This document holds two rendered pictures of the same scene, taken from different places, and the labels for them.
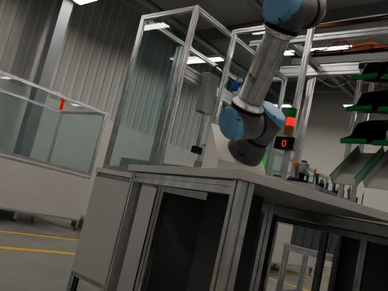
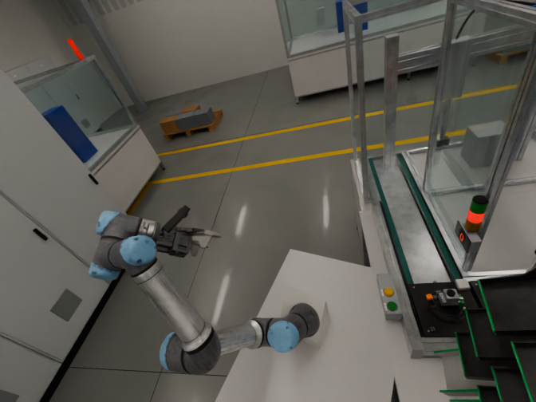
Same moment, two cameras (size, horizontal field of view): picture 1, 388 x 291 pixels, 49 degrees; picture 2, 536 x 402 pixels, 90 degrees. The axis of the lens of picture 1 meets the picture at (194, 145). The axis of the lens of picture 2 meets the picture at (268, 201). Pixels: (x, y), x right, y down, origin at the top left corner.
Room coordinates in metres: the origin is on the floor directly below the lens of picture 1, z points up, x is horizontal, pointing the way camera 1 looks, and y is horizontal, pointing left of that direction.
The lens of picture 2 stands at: (1.47, -0.78, 2.25)
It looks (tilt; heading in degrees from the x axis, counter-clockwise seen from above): 39 degrees down; 67
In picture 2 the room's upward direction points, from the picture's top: 20 degrees counter-clockwise
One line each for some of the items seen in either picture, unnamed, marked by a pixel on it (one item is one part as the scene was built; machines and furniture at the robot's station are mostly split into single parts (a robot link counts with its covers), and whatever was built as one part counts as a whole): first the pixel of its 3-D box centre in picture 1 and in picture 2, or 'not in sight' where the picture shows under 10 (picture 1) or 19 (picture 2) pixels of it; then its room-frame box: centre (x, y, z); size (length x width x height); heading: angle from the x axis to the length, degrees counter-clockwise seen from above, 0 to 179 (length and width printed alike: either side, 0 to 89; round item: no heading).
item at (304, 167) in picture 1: (303, 167); (452, 296); (2.19, -0.58, 1.06); 0.08 x 0.04 x 0.07; 138
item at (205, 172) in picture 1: (246, 190); (319, 335); (1.71, -0.25, 0.84); 0.90 x 0.70 x 0.03; 27
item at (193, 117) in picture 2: not in sight; (191, 120); (2.95, 5.30, 0.20); 1.20 x 0.80 x 0.41; 137
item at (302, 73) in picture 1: (297, 103); (494, 188); (2.42, -0.53, 1.46); 0.03 x 0.03 x 1.00; 48
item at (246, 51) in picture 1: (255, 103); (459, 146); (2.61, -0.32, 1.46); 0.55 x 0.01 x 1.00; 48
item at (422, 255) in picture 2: not in sight; (427, 258); (2.40, -0.37, 0.91); 0.84 x 0.28 x 0.10; 48
